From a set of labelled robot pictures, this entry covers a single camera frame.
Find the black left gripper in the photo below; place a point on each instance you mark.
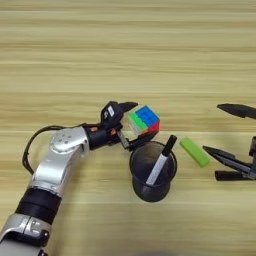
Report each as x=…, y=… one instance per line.
x=100, y=136

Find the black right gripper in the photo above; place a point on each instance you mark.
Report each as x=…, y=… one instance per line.
x=253, y=146

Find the multicolour puzzle cube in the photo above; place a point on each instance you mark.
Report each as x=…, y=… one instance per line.
x=146, y=116

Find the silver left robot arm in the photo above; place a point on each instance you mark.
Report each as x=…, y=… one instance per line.
x=53, y=166

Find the left gripper labelled black box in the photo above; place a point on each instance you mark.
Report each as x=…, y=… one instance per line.
x=115, y=117

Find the green rectangular block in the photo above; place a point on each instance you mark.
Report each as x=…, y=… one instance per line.
x=195, y=151

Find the white marker with black cap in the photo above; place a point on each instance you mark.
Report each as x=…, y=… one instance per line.
x=159, y=166

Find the black mesh pen cup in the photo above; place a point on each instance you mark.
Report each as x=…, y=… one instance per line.
x=153, y=193

